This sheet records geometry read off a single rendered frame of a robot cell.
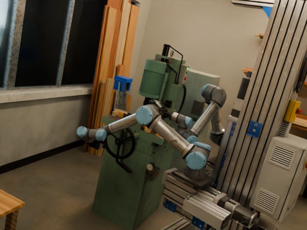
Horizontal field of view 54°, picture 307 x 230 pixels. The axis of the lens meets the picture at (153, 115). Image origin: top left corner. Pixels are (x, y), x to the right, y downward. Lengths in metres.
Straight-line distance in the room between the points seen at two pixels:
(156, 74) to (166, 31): 2.63
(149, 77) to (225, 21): 2.58
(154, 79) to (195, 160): 0.91
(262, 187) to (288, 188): 0.15
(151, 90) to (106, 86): 1.50
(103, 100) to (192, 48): 1.75
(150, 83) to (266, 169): 1.13
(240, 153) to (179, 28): 3.28
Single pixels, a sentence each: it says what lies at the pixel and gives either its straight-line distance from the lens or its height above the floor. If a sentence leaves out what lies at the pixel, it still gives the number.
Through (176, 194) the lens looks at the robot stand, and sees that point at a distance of 2.15.
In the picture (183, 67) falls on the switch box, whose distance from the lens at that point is 2.77.
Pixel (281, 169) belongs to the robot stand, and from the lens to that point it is 1.96.
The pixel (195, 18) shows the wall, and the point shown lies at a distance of 4.98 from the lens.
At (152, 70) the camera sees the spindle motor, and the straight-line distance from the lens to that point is 2.50.
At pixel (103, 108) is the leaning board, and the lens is 3.99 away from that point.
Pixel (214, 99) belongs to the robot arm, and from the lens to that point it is 2.23.
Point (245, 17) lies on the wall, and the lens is 4.84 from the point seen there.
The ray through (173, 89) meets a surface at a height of 1.26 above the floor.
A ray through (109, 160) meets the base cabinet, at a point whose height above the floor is 0.54.
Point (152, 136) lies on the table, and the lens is 2.45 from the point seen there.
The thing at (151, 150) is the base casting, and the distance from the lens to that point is 2.48.
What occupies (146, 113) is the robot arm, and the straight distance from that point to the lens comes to 1.87.
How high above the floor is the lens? 1.59
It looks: 13 degrees down
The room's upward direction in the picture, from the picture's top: 14 degrees clockwise
